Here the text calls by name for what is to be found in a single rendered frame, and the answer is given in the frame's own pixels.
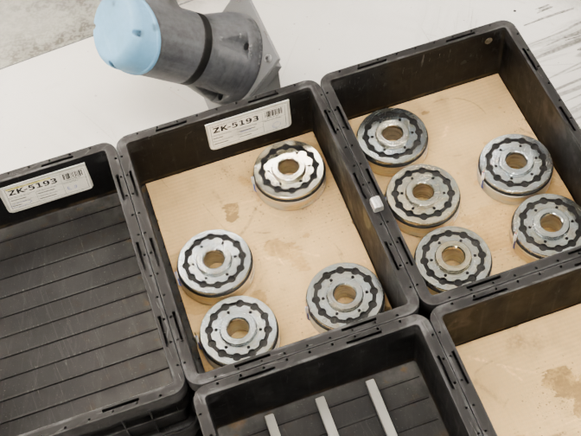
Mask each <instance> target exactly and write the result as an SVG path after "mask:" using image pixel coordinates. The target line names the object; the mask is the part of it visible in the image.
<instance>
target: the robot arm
mask: <svg viewBox="0 0 581 436"><path fill-rule="evenodd" d="M99 1H100V4H99V7H98V8H97V11H96V14H95V17H94V23H95V25H96V27H95V29H94V30H93V38H94V43H95V47H96V49H97V51H98V53H99V56H100V57H101V59H102V60H103V61H104V62H105V63H106V64H107V65H108V66H110V67H113V68H115V69H118V70H121V71H123V72H125V73H127V74H132V75H142V76H146V77H150V78H154V79H158V80H165V81H168V82H173V83H176V84H181V85H184V86H187V87H189V88H190V89H192V90H193V91H195V92H196V93H198V94H200V96H202V97H203V98H205V99H207V100H208V101H211V102H213V103H215V104H220V105H226V104H230V103H233V102H235V101H238V100H242V99H243V98H244V97H245V96H246V95H247V94H248V92H249V91H250V90H251V88H252V86H253V84H254V82H255V80H256V78H257V76H258V73H259V69H260V64H261V60H262V48H263V47H262V38H261V34H260V31H259V27H258V25H257V23H256V22H255V21H254V20H253V19H252V18H251V17H250V16H248V15H245V14H241V13H239V12H235V11H227V12H217V13H208V14H202V13H198V12H195V11H192V10H186V9H184V8H181V7H180V6H179V5H178V2H177V0H99Z"/></svg>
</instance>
